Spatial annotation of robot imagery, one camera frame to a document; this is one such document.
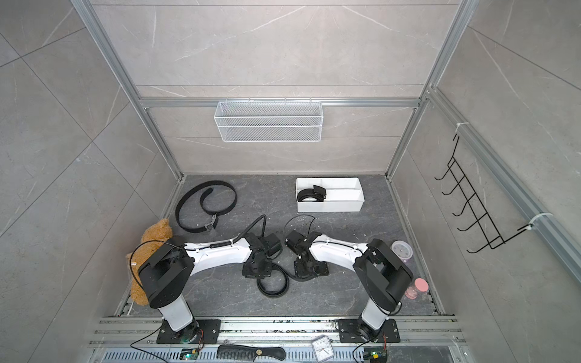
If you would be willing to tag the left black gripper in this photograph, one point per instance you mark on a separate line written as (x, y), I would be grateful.
(251, 272)

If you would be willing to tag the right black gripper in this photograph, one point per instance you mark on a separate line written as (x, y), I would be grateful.
(299, 271)

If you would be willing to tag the long black leather belt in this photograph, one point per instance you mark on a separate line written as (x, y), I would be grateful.
(316, 193)

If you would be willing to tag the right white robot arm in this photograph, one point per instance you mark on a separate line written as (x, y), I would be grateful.
(384, 276)

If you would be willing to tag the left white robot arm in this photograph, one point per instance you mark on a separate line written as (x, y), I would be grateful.
(165, 273)

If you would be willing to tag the white divided storage box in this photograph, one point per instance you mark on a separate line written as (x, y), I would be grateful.
(343, 195)

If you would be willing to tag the curled black belt with buckle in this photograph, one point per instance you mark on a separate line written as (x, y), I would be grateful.
(206, 189)

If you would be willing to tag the small white clock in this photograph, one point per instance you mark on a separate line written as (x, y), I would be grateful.
(322, 348)

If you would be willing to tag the black comb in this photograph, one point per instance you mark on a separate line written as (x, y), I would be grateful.
(249, 353)

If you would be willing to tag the pink round container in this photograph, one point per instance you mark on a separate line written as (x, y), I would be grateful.
(402, 250)

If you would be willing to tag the brown teddy bear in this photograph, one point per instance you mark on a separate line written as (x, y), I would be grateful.
(153, 238)

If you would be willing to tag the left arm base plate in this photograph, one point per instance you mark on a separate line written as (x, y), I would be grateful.
(197, 332)

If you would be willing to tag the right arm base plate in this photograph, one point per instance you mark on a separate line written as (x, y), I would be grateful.
(356, 331)

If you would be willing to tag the white wire mesh basket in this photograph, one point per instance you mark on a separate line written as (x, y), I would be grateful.
(269, 121)

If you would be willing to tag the black wire hook rack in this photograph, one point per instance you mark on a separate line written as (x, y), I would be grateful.
(475, 206)

